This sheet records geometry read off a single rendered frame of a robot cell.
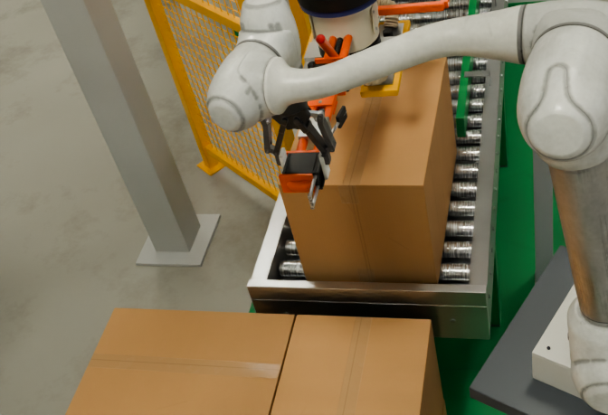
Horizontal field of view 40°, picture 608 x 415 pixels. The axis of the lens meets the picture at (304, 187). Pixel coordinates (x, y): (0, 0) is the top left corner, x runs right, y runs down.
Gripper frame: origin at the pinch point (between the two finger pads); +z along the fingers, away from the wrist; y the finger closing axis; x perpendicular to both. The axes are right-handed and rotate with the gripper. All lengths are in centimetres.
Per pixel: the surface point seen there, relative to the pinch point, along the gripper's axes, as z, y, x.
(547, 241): 104, -50, -77
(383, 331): 72, -6, -12
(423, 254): 58, -17, -28
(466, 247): 72, -27, -44
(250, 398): 72, 28, 13
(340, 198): 36.6, 3.5, -28.5
